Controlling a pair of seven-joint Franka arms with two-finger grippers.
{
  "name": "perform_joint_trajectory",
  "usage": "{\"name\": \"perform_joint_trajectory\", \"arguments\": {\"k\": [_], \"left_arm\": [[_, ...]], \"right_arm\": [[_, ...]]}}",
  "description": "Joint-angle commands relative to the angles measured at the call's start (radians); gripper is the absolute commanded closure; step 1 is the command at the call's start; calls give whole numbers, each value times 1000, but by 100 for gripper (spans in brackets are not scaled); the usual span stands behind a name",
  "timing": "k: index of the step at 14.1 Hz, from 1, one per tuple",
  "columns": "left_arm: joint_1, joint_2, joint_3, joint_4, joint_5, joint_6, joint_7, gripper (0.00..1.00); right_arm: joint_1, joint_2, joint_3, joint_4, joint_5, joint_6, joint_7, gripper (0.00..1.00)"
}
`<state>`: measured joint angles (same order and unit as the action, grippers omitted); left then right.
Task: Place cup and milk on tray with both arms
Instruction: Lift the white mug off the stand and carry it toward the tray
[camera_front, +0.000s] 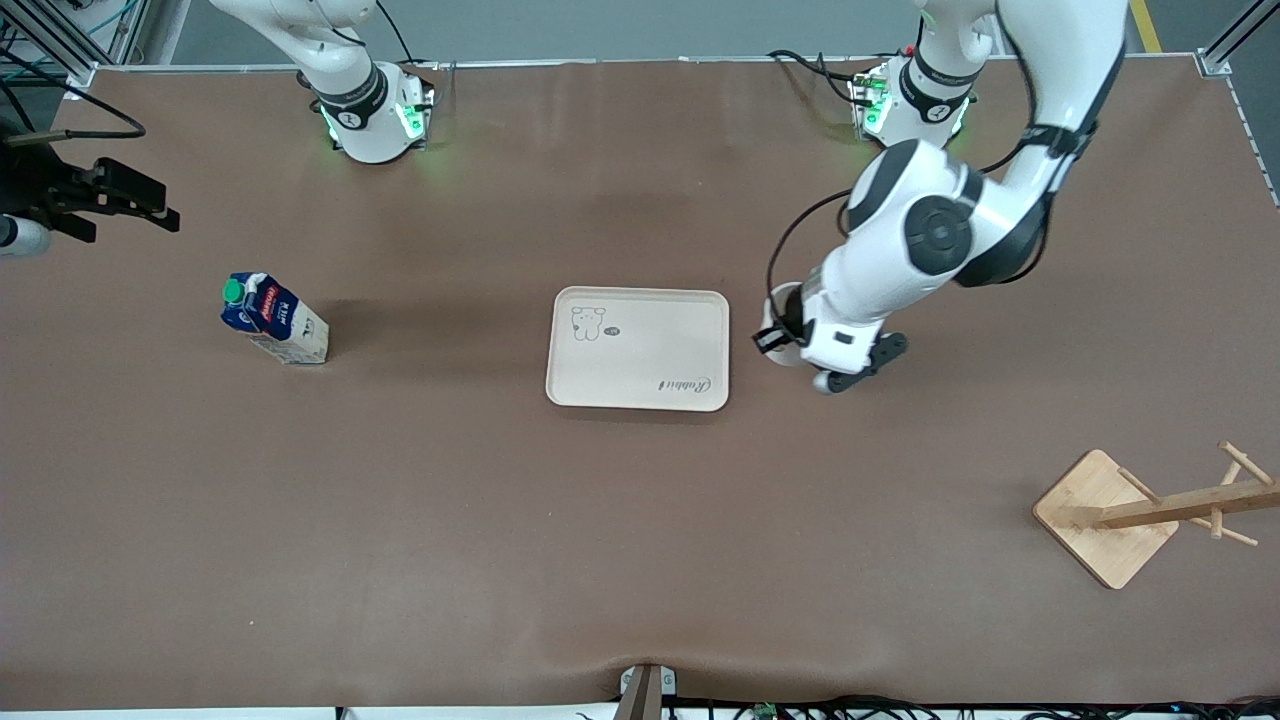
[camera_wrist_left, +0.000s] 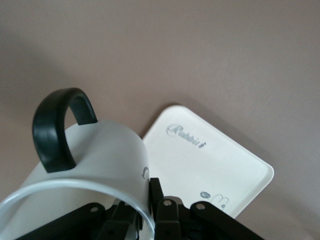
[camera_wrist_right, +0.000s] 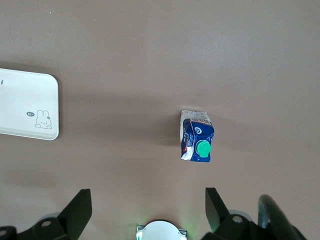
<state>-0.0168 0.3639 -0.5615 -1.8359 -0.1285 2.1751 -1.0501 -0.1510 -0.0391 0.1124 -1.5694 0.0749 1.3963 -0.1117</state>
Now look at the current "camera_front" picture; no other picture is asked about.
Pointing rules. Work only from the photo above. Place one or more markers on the blue and white milk carton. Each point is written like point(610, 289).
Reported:
point(285, 325)

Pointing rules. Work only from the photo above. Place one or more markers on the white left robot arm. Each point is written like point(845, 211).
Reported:
point(900, 230)

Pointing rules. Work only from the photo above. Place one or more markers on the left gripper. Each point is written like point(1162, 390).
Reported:
point(792, 316)

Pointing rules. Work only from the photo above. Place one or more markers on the cream plastic tray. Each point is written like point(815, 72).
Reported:
point(640, 350)

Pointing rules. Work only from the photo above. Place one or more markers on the aluminium frame post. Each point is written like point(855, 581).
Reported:
point(1215, 62)
point(80, 72)

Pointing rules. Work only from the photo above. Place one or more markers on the white smiley mug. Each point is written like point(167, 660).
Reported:
point(785, 310)

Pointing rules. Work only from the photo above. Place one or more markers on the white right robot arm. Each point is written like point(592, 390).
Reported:
point(365, 120)

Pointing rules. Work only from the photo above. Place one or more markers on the wooden mug stand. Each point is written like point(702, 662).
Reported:
point(1100, 530)

